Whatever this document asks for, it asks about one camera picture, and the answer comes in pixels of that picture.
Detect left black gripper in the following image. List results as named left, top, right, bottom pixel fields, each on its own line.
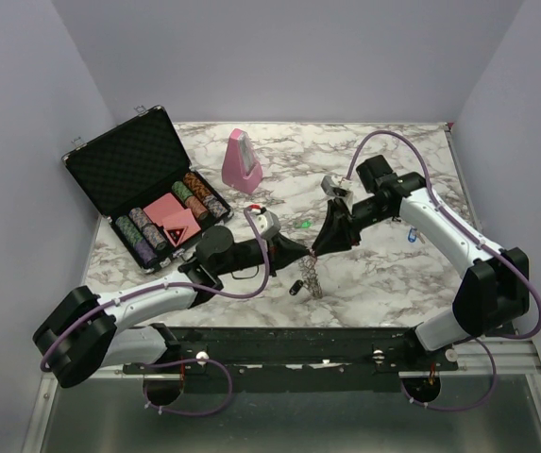
left=215, top=231, right=311, bottom=277

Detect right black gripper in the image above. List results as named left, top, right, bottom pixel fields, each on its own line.
left=312, top=196, right=393, bottom=257

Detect blue tag key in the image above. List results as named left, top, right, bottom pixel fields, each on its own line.
left=407, top=227, right=425, bottom=243

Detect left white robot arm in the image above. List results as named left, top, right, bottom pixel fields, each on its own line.
left=33, top=226, right=309, bottom=388

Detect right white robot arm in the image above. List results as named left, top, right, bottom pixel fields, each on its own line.
left=312, top=156, right=530, bottom=370

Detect green tag key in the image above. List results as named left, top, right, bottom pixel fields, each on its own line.
left=295, top=219, right=312, bottom=229

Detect black tag key centre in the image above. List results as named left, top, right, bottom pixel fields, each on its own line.
left=289, top=279, right=306, bottom=296

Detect pink metronome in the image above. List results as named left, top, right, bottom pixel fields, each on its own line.
left=221, top=128, right=263, bottom=194

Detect black poker chip case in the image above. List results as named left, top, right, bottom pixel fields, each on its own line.
left=62, top=106, right=233, bottom=274

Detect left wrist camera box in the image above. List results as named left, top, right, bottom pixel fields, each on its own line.
left=247, top=205, right=280, bottom=241

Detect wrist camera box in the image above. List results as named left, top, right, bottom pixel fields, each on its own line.
left=321, top=175, right=353, bottom=205
left=247, top=205, right=280, bottom=241

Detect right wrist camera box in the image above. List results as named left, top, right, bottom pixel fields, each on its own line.
left=321, top=175, right=353, bottom=205

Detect black front mounting rail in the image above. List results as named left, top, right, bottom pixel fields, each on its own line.
left=123, top=326, right=458, bottom=393

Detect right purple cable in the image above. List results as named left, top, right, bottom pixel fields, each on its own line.
left=345, top=130, right=541, bottom=411

